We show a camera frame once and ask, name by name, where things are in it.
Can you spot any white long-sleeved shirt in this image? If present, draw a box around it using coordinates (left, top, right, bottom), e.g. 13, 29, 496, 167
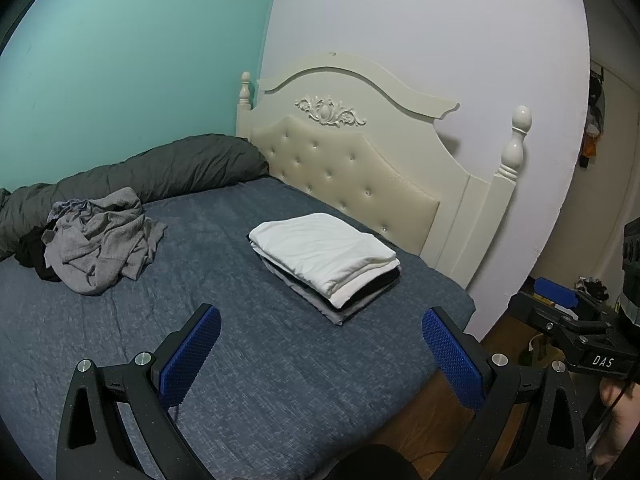
248, 212, 401, 295

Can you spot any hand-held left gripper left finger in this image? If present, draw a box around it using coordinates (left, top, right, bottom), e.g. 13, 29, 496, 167
56, 302, 222, 480

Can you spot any person's right hand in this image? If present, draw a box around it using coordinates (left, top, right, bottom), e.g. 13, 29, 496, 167
592, 380, 640, 468

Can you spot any dark grey duvet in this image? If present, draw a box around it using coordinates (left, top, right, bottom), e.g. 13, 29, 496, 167
0, 134, 271, 261

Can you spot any cream tufted headboard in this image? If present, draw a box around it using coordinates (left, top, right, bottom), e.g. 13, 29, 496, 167
235, 51, 532, 291

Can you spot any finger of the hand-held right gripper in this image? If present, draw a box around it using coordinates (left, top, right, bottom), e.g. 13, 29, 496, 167
534, 276, 581, 308
510, 292, 608, 351

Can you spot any black cable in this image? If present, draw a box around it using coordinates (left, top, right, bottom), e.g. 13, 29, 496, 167
597, 380, 632, 423

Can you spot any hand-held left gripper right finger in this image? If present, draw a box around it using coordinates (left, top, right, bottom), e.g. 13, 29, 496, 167
421, 307, 587, 480

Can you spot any grey folded garment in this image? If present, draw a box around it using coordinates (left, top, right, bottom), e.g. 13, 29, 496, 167
260, 255, 396, 326

